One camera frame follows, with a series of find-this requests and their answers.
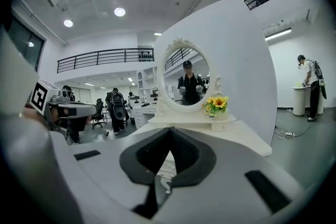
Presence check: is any white partition panel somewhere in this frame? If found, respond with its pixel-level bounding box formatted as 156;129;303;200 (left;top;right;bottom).
154;0;278;148

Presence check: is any oval white-framed mirror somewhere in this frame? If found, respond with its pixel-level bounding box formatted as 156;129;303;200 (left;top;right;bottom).
155;37;223;114

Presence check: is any white box appliance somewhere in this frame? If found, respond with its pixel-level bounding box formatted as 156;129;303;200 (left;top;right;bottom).
128;95;141;109

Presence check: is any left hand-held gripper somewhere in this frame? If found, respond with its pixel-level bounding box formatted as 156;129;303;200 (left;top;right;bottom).
28;80;98;137

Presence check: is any black mezzanine railing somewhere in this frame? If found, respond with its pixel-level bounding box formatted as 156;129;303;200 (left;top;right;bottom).
56;47;155;74

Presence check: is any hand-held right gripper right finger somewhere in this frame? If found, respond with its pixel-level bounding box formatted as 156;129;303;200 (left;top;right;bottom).
153;126;306;224

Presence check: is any white desk with drawers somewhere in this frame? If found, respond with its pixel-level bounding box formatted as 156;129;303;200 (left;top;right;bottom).
128;100;159;130

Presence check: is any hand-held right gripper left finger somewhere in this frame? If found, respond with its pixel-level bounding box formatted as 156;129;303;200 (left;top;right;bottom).
49;126;173;224

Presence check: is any white power strip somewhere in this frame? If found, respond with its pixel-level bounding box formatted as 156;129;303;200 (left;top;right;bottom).
274;120;296;140

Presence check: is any long tube light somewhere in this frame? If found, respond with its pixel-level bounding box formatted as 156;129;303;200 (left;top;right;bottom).
264;27;293;42

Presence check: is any dark window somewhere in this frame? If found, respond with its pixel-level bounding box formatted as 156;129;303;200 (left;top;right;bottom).
7;16;46;72

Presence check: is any black office chair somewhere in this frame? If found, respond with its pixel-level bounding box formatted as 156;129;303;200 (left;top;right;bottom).
91;98;107;130

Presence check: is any black floor cable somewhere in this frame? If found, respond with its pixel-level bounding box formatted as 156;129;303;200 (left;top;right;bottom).
293;120;328;138

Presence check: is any white ornate miniature vanity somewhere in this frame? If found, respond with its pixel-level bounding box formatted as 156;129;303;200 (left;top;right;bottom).
130;37;273;194

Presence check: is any white shelf unit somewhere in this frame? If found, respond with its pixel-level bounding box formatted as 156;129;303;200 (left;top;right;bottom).
136;66;159;99

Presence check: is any sunflower bouquet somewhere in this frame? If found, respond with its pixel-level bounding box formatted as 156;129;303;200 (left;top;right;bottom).
203;96;229;119

